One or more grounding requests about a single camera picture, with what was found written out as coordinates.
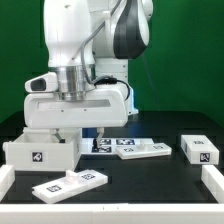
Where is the white door panel front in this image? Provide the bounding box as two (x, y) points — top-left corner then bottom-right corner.
(32, 170), (108, 204)

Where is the white cabinet body box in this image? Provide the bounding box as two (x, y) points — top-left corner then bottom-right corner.
(3, 128), (82, 172)

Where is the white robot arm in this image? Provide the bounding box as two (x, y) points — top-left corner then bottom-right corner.
(24, 0), (153, 135)

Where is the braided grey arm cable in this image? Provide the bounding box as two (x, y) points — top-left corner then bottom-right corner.
(79, 0), (132, 101)

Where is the white front fence rail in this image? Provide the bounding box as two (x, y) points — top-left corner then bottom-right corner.
(0, 204), (224, 224)

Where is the white marker base sheet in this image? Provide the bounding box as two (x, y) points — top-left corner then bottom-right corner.
(81, 138), (154, 155)

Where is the white left fence block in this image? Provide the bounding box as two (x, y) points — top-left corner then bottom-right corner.
(0, 165), (15, 202)

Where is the white fence block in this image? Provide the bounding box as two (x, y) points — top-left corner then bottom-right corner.
(201, 165), (224, 204)
(0, 165), (15, 202)

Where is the white cabinet top block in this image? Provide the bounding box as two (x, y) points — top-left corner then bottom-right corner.
(181, 135), (219, 165)

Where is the white right fence block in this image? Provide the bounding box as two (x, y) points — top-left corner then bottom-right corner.
(201, 165), (224, 204)

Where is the white door panel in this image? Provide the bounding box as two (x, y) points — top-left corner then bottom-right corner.
(116, 143), (172, 160)
(32, 170), (108, 204)

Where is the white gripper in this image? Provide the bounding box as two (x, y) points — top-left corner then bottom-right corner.
(24, 88), (128, 149)

